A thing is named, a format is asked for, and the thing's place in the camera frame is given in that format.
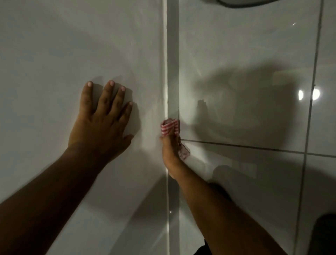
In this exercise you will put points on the person's left thumb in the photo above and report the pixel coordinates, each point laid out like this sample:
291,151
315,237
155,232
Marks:
128,140

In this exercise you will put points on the dark curved fixture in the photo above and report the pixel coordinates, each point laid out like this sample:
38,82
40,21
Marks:
246,3

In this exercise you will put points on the black shoe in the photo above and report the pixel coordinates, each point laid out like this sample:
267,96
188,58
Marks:
324,236

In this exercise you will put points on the person's right hand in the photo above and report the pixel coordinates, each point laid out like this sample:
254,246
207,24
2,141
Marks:
170,152

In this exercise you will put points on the person's right forearm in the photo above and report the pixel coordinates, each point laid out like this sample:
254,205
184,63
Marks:
223,218

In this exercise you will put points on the person's left hand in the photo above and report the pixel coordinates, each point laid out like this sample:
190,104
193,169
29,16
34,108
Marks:
99,134

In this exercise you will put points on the red white striped cloth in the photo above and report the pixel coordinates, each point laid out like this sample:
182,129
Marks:
169,127

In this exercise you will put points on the person's left forearm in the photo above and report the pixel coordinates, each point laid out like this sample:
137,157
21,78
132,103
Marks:
44,205

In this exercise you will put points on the person's left middle finger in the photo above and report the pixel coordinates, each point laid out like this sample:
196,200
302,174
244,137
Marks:
117,101

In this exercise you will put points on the person's left little finger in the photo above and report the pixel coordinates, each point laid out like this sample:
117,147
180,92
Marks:
86,98

